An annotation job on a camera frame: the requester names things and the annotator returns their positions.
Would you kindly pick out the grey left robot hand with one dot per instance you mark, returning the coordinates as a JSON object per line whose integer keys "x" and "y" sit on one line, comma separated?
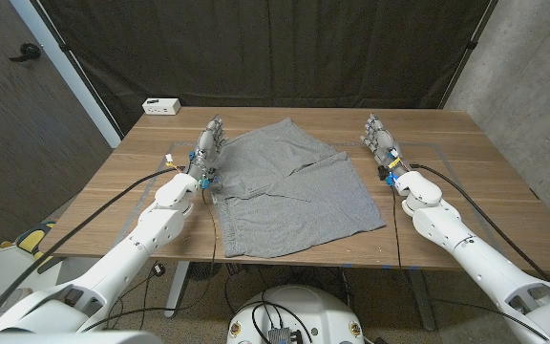
{"x": 205, "y": 148}

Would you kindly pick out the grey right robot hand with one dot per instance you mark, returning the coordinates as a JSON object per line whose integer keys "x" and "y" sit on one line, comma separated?
{"x": 385, "y": 145}

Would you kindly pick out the grey shorts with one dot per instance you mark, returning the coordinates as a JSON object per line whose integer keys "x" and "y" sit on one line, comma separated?
{"x": 294, "y": 191}

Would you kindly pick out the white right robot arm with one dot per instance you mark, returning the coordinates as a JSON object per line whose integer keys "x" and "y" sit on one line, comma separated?
{"x": 475, "y": 258}

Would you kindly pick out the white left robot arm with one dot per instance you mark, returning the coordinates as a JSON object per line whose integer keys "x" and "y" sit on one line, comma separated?
{"x": 127, "y": 253}

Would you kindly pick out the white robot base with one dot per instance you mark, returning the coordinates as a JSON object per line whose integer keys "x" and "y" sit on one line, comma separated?
{"x": 303, "y": 310}

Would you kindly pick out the white power adapter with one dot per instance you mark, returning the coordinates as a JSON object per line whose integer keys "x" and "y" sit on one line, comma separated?
{"x": 160, "y": 106}

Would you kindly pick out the black round fan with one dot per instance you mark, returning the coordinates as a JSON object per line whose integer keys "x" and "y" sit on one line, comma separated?
{"x": 204, "y": 270}

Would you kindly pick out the black backdrop curtain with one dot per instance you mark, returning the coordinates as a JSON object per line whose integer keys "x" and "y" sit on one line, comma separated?
{"x": 280, "y": 48}

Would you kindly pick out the black backdrop stand pole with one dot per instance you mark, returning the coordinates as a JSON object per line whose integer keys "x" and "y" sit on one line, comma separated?
{"x": 471, "y": 45}
{"x": 80, "y": 71}

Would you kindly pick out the white table leg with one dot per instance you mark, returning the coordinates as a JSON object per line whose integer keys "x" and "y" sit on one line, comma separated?
{"x": 177, "y": 286}

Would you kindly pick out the grey table leg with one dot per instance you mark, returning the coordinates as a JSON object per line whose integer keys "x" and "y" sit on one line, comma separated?
{"x": 422, "y": 301}

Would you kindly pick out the dark wooden door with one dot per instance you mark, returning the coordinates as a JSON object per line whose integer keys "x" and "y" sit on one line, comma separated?
{"x": 17, "y": 119}

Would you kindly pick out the yellow and black object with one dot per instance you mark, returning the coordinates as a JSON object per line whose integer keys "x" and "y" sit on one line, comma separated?
{"x": 31, "y": 239}

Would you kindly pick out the grey box on base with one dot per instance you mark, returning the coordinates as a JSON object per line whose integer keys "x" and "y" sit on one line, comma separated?
{"x": 284, "y": 336}

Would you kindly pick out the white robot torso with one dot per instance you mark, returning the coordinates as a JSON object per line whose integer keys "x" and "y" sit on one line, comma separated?
{"x": 65, "y": 337}

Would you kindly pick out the white door frame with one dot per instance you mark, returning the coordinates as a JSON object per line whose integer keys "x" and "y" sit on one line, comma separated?
{"x": 65, "y": 62}

